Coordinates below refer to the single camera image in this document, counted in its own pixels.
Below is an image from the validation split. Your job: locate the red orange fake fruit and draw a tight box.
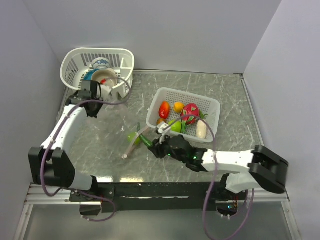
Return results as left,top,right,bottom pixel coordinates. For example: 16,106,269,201
158,101,171,119

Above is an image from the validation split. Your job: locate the white fake radish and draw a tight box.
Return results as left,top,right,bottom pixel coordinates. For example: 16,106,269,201
196,120,207,139

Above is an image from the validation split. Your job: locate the white slotted dish basket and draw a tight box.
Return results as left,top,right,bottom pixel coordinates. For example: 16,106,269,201
60,47,135,100

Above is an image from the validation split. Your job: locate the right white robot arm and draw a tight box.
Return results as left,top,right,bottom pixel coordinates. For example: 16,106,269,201
148,135,289,202

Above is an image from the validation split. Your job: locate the white perforated tray basket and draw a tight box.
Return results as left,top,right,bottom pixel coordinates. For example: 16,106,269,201
146,87,220,143

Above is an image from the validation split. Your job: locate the clear zip top bag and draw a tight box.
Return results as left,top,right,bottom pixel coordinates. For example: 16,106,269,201
122,125,149,159

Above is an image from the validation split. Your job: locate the blue white porcelain bowl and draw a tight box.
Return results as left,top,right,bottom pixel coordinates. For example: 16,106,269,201
91,57,111,70

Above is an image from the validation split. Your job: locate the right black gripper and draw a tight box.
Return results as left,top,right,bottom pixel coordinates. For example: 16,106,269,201
148,133,188,164

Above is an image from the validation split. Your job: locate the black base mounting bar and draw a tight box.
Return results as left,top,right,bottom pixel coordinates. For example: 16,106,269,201
69,182,247,216

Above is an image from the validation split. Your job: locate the red fake dragon fruit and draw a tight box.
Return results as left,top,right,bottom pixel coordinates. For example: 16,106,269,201
180,103,208,134

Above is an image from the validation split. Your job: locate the brown fake kiwi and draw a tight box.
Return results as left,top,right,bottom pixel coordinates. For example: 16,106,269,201
156,118,167,125

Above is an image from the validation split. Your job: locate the blue plate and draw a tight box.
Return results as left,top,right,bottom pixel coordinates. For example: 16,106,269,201
83,70,95,81

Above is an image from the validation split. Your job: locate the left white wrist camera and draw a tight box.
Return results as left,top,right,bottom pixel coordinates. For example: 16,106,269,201
100,78,115,102

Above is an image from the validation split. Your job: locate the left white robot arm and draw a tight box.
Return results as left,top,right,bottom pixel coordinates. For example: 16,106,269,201
28,81,103,201

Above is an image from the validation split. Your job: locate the beige bowl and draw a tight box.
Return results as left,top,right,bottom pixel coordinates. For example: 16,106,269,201
91,68,118,88

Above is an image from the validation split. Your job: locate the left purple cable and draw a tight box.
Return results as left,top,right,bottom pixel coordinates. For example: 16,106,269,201
39,77,132,223

